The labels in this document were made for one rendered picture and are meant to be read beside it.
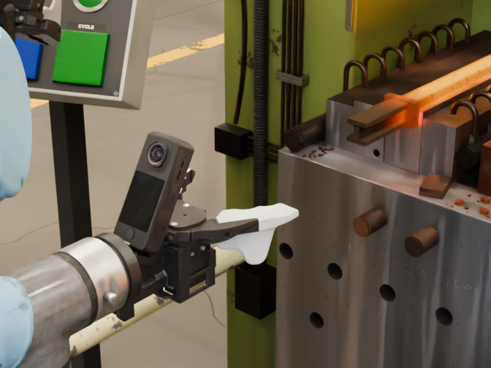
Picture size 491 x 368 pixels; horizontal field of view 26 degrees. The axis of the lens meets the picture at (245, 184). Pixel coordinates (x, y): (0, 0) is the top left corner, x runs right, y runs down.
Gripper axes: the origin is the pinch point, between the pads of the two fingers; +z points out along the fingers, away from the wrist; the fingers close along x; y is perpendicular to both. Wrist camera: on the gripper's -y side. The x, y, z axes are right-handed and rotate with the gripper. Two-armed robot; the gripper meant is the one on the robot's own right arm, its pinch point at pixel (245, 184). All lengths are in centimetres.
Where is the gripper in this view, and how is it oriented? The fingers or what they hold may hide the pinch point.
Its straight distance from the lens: 114.0
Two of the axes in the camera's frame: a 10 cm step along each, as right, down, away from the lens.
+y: 0.0, 9.0, 4.3
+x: 7.5, 2.8, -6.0
